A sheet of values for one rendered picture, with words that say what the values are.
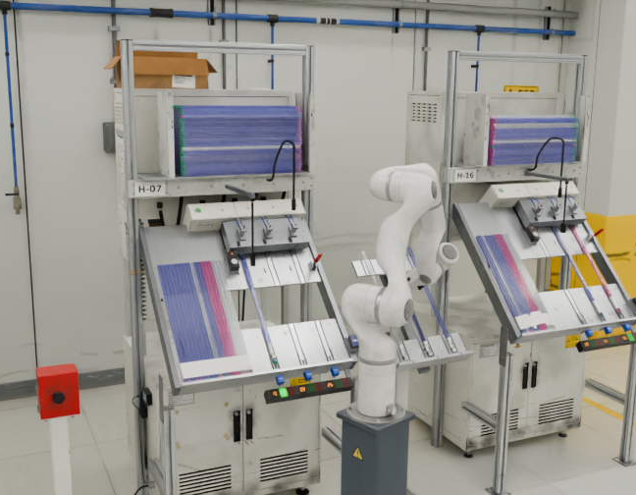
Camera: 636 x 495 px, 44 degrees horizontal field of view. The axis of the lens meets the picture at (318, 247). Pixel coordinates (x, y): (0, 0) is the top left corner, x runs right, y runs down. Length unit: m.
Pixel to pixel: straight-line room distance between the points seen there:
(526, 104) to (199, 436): 2.22
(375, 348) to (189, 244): 0.99
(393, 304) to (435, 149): 1.53
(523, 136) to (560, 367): 1.15
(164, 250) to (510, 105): 1.86
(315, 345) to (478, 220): 1.11
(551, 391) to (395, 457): 1.60
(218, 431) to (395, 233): 1.21
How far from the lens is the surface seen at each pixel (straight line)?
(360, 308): 2.44
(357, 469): 2.62
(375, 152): 5.10
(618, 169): 5.64
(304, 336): 2.99
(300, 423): 3.36
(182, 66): 3.41
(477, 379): 3.75
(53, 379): 2.81
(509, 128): 3.75
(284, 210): 3.23
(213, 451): 3.26
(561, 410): 4.16
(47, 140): 4.49
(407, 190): 2.48
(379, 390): 2.51
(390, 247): 2.45
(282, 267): 3.15
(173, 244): 3.11
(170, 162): 3.04
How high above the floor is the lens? 1.74
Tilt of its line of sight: 12 degrees down
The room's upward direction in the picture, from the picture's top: 1 degrees clockwise
